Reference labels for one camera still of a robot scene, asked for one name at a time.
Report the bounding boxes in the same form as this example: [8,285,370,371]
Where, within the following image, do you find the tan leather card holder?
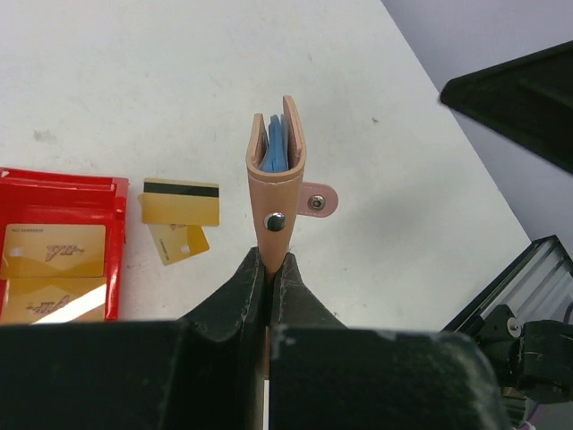
[245,95,338,382]

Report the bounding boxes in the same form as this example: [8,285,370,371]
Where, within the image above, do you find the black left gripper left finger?
[176,247,268,429]

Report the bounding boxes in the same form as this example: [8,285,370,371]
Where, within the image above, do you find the gold card under stripe card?
[148,224,210,266]

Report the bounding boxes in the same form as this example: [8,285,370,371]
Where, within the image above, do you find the gold card with black stripe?
[140,177,220,227]

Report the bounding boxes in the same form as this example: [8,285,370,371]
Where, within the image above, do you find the red plastic bin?
[1,168,129,324]

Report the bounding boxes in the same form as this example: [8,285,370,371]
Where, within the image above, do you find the gold card in bin lower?
[1,278,107,325]

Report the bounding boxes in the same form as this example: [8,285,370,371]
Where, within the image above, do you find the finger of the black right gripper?
[440,41,572,173]

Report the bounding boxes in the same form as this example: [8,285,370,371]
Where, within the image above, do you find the gold card in bin upper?
[1,224,106,280]

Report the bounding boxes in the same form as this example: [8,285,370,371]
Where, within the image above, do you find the aluminium frame rail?
[444,236,572,336]

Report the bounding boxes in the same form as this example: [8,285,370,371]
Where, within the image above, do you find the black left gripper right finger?
[267,254,347,429]

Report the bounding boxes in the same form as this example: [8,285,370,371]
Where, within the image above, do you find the gold card in bin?
[1,278,107,325]
[1,224,106,280]

